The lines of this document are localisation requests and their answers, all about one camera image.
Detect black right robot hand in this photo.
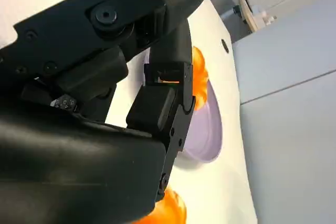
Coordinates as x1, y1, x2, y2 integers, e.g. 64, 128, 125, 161
0, 0, 214, 224

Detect orange white toy bread roll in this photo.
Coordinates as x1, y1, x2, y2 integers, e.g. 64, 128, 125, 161
159, 46, 211, 111
130, 185, 188, 224

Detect lilac plate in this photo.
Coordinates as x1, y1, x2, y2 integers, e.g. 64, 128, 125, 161
143, 56, 224, 166

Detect grey partition panel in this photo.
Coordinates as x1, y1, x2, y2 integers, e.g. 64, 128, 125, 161
239, 70, 336, 224
232, 0, 336, 104

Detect light wooden desk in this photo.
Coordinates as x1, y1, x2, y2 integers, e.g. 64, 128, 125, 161
237, 0, 278, 34

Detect black table cable grommet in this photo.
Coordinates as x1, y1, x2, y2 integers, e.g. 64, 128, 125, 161
220, 38, 230, 54

